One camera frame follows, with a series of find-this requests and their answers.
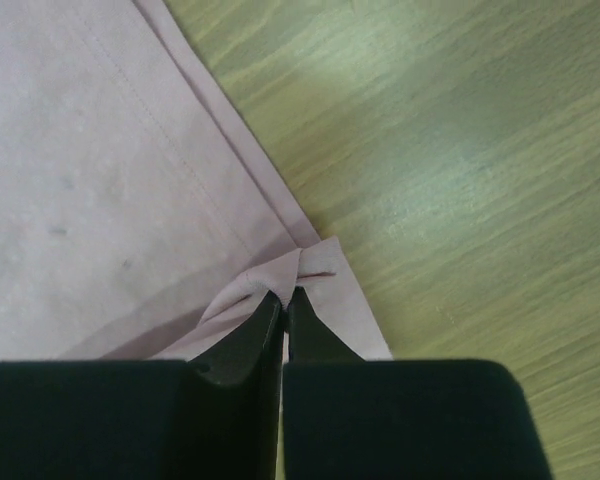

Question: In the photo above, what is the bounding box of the dusty pink t-shirt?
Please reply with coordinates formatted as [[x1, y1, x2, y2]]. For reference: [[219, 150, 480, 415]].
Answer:
[[0, 1, 390, 360]]

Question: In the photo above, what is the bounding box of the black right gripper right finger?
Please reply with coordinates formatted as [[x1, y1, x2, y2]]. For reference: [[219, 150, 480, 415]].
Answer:
[[282, 288, 552, 479]]

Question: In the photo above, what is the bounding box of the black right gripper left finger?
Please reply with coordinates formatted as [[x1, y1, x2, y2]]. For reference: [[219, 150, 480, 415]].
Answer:
[[0, 294, 282, 479]]

